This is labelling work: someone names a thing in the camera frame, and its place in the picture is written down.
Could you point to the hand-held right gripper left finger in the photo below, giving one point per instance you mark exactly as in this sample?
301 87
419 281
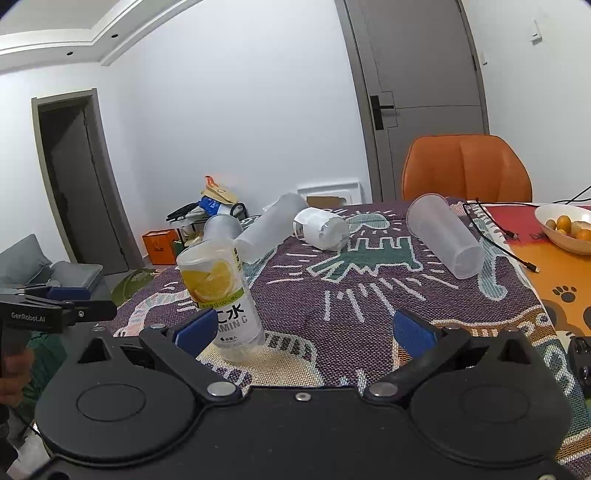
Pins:
194 333

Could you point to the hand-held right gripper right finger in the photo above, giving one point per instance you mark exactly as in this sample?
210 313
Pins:
414 336

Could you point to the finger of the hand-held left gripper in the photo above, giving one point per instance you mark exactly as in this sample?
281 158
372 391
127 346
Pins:
94 311
69 293

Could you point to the clear lemon label bottle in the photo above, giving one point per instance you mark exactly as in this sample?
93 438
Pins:
221 295

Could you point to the wide frosted plastic cup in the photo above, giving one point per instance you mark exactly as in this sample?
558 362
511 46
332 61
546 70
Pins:
445 237

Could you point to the small frosted plastic cup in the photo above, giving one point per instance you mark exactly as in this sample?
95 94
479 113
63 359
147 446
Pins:
222 227

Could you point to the tall frosted plastic cup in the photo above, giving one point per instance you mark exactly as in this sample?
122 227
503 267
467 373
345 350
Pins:
268 226

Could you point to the person's left hand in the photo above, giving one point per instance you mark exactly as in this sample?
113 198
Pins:
16 376

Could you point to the grey sofa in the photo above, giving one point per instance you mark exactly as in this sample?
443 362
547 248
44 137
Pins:
32 272

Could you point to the printed woven table blanket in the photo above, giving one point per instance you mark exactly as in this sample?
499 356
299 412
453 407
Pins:
369 281

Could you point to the orange box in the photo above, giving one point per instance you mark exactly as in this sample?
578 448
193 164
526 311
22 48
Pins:
159 247

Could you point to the yellow paper bag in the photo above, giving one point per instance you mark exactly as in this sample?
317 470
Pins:
217 191

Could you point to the orange paw print mat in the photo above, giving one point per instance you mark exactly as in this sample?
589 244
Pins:
545 272

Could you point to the white box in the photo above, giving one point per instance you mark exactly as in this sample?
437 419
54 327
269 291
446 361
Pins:
330 191

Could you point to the black device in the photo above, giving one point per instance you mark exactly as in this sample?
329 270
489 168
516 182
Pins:
581 362

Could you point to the white bowl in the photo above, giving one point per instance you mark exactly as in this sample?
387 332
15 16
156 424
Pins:
554 240

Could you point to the orange chair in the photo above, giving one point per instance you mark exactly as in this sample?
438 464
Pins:
466 168

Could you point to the grey door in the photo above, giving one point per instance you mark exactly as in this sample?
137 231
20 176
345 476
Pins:
420 69

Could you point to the dark doorway with grey frame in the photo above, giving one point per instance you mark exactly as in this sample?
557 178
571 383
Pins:
78 184

